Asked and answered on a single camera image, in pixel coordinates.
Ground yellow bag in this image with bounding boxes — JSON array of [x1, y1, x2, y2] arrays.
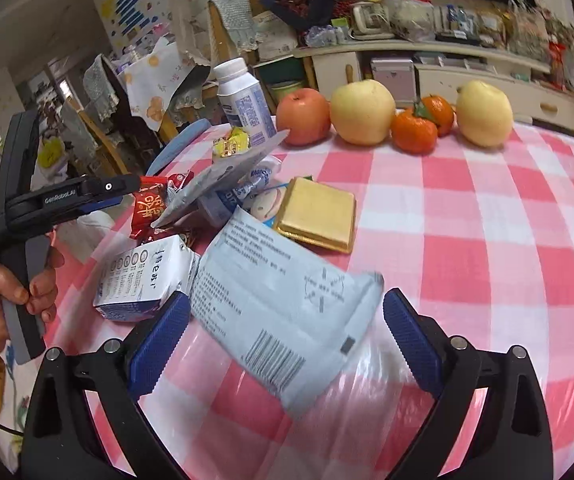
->
[[36, 135, 66, 169]]

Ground gold foil flat packet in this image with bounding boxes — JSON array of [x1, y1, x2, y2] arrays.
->
[[273, 176, 358, 255]]

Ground red apple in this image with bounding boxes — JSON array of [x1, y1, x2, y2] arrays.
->
[[275, 88, 332, 147]]

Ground silver pink case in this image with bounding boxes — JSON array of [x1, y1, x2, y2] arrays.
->
[[370, 57, 416, 104]]

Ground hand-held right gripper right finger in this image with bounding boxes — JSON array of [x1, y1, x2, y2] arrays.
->
[[382, 288, 554, 480]]

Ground dark chair with knit cover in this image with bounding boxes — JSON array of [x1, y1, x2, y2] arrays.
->
[[82, 53, 133, 121]]

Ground white plastic bottle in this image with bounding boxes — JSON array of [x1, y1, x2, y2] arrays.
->
[[215, 57, 278, 144]]

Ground white sack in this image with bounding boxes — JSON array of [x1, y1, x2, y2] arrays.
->
[[256, 25, 299, 62]]

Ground tangerine with green leaf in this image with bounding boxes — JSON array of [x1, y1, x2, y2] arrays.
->
[[419, 94, 456, 137]]

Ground wooden chair with knit cover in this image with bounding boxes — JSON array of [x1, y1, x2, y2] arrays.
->
[[206, 0, 268, 69]]

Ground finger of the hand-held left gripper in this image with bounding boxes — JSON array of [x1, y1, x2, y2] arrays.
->
[[79, 196, 124, 216], [80, 174, 142, 200]]

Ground yellow pear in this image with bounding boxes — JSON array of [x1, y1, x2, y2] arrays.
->
[[455, 80, 514, 149]]

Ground red snack wrapper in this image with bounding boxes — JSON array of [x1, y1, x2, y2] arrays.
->
[[130, 174, 191, 245]]

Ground white television cabinet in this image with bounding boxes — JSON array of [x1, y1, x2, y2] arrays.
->
[[294, 40, 574, 137]]

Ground dark blue wrapped bouquet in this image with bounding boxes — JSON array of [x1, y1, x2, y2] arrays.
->
[[260, 0, 341, 32]]

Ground pack of small bottles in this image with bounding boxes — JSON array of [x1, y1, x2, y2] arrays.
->
[[306, 24, 351, 46]]

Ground large yellow apple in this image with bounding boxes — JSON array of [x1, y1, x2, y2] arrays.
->
[[330, 79, 397, 146]]

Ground white electric kettle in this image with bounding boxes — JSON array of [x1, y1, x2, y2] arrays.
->
[[349, 2, 394, 39]]

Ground large grey plastic mailer bag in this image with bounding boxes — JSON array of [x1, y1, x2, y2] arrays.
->
[[189, 206, 386, 421]]

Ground white blue tube pack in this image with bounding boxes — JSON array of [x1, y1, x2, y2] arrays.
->
[[201, 155, 284, 224]]

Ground clear plastic bag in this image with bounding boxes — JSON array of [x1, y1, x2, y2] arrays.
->
[[388, 0, 438, 42]]

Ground pink checked tablecloth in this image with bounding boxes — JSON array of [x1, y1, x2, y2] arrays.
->
[[42, 119, 574, 480]]

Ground small grey plastic mailer bag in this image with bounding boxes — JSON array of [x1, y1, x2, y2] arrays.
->
[[151, 130, 291, 229]]

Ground blue bar wall stickers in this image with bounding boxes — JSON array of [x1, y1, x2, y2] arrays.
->
[[99, 0, 159, 37]]

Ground green waste bin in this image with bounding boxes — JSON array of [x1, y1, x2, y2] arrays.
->
[[269, 78, 308, 104]]

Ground wooden chair with lace cover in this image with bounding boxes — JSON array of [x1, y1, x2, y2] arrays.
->
[[60, 97, 129, 176]]

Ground yellow candy wrapper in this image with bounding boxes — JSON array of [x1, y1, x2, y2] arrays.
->
[[211, 127, 252, 162]]

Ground dining table with orange-print cloth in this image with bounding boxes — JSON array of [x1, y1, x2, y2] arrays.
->
[[117, 39, 204, 134]]

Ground white blue milk carton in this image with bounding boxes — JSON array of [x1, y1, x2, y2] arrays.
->
[[92, 240, 202, 324]]

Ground light blue cushion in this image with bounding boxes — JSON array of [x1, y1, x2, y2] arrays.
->
[[145, 120, 213, 177]]

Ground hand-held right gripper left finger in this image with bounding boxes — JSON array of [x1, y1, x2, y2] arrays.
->
[[20, 291, 192, 480]]

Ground clear patterned gift bag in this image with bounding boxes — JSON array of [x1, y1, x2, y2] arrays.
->
[[509, 0, 553, 59]]

